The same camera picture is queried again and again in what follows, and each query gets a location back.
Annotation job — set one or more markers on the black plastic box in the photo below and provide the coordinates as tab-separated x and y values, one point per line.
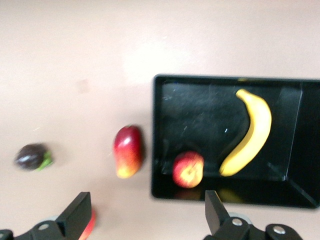
200	117

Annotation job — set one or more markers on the red orange mango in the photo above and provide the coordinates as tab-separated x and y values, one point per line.
128	150

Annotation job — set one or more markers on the dark purple mangosteen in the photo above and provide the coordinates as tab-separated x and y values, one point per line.
30	157

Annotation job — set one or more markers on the red yellow apple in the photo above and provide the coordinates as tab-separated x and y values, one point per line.
187	168

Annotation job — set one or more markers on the red pomegranate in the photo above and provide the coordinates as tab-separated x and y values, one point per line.
91	225

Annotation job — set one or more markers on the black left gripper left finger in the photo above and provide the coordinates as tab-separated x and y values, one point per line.
73	217

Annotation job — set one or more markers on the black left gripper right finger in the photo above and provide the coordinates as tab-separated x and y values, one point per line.
217	220

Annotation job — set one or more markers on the yellow banana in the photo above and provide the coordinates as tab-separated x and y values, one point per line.
257	127

